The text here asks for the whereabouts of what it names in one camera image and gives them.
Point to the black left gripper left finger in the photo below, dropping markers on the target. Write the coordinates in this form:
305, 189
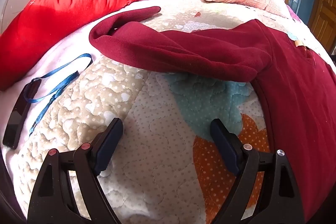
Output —
53, 200

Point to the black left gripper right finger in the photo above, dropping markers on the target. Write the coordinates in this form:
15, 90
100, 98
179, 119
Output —
279, 200

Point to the dark red sweater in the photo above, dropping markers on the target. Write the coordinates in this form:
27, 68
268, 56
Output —
295, 86

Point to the black smartphone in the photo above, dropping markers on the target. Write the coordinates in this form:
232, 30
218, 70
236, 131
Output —
19, 114

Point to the patchwork heart quilt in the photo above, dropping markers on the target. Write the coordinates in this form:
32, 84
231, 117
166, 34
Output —
165, 168

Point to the wooden door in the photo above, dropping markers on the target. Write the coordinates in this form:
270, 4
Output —
322, 23

